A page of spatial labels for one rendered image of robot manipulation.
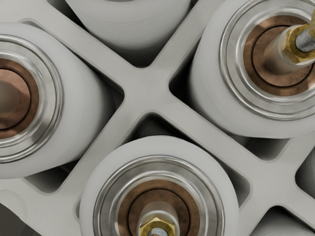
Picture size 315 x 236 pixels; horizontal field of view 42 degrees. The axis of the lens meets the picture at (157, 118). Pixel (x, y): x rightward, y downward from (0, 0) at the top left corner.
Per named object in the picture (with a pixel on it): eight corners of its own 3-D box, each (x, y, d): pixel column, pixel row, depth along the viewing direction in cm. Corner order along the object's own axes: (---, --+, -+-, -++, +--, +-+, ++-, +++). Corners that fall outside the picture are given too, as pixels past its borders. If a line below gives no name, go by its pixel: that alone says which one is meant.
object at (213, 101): (165, 89, 42) (166, 58, 24) (230, 22, 42) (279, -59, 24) (233, 155, 42) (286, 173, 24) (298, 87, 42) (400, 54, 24)
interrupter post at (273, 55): (252, 57, 24) (266, 46, 21) (281, 28, 24) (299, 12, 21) (282, 85, 24) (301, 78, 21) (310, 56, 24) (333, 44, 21)
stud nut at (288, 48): (274, 44, 21) (279, 40, 20) (297, 20, 21) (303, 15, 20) (302, 70, 21) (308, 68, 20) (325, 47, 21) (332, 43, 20)
